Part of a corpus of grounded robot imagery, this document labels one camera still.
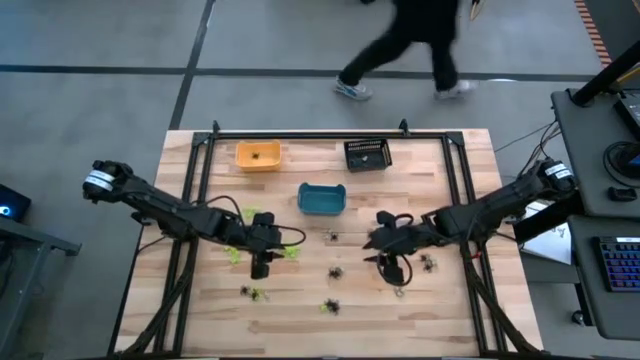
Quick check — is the teal plastic bin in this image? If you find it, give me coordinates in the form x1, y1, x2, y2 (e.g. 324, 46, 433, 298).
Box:
297, 182, 348, 217

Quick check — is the white printed sheet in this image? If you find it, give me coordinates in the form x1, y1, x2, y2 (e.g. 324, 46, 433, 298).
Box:
519, 198, 574, 266

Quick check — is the black cable bundle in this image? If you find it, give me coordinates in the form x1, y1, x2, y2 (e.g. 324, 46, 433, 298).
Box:
493, 119, 564, 201

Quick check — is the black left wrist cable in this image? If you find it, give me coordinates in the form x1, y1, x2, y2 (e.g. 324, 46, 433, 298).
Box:
192, 194, 308, 249

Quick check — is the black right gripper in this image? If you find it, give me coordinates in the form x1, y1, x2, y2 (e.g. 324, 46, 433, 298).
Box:
362, 210, 436, 287

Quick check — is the grey metal cart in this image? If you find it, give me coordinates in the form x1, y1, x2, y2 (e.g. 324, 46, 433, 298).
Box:
0, 215, 83, 360

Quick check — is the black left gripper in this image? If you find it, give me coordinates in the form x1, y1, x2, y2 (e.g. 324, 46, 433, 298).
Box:
242, 212, 285, 281

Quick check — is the black aluminium table frame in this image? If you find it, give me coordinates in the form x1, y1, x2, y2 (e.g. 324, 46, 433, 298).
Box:
107, 119, 544, 359

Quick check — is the orange plastic bin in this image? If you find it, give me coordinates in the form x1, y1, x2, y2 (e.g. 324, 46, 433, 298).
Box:
234, 139, 283, 174

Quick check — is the black mesh plastic basket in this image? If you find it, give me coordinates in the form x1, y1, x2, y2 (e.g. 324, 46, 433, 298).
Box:
343, 138, 394, 174

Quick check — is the grey desk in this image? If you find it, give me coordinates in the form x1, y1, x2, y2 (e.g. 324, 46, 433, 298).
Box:
551, 88, 640, 219
567, 214, 640, 342

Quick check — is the black laptop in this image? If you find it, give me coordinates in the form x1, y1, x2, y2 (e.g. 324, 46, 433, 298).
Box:
613, 92, 640, 141

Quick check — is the black headset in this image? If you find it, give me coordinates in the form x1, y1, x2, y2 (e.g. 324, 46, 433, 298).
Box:
602, 140, 640, 189

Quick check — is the person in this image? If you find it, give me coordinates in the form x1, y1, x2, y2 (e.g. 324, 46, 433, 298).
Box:
333, 0, 479, 103

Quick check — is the black box with blue light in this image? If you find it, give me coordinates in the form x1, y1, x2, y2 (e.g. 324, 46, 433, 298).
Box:
0, 183, 32, 224

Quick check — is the small black device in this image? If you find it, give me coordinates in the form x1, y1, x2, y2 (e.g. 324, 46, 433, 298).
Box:
607, 186, 639, 203

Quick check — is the black backlit keyboard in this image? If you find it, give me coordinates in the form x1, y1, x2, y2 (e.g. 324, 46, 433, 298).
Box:
593, 235, 640, 294

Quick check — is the black mat with orange stripes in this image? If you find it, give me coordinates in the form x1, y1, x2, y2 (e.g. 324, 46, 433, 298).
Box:
573, 0, 640, 69

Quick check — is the black diagonal strut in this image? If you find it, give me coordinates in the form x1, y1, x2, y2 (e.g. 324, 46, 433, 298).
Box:
571, 38, 640, 107

